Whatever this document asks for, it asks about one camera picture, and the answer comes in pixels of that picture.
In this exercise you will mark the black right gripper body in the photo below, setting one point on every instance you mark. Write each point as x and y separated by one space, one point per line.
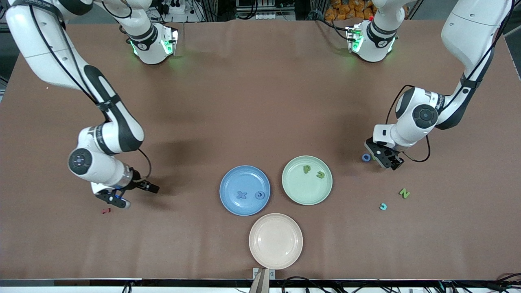
137 184

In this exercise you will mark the green foam letter p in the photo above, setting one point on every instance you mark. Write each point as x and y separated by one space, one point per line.
304 169

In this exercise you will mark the blue foam letter X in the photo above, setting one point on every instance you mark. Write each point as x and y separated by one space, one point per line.
241 195

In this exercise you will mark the blue foam letter e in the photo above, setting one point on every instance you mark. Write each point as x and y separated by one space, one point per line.
259 195

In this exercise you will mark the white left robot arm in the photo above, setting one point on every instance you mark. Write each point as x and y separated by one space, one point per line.
472 32

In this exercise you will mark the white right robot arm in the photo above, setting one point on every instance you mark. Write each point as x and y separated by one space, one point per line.
49 53

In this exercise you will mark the blue foam letter O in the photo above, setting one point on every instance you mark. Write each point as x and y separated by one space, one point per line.
363 157

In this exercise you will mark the pale green plate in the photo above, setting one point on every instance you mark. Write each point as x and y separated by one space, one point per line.
301 189

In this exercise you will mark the blue plate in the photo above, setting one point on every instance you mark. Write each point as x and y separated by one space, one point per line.
244 179

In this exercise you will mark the beige plate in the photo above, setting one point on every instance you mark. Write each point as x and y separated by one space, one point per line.
276 241

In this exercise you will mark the pile of orange items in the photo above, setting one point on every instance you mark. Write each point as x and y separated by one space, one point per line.
342 10

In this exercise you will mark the white power strip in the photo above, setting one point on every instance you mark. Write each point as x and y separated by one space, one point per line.
262 16
178 8

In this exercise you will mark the metal mounting bracket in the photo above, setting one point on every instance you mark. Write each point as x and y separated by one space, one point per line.
260 280

